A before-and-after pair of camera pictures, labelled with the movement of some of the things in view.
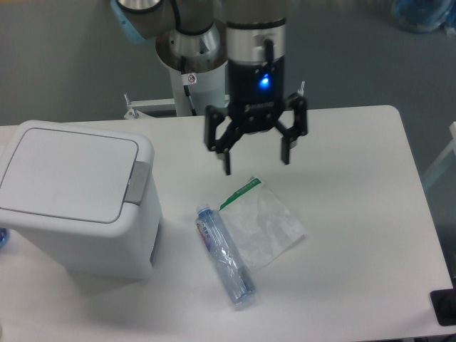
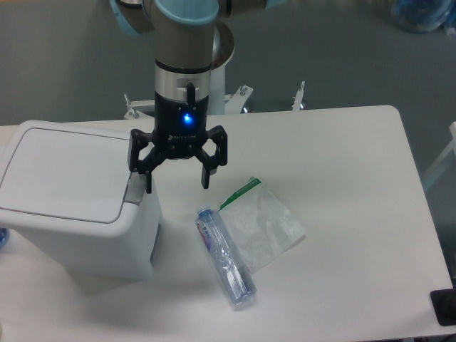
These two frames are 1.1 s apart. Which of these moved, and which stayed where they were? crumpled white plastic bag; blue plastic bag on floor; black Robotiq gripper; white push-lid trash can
Moved: black Robotiq gripper
Stayed: white push-lid trash can; blue plastic bag on floor; crumpled white plastic bag
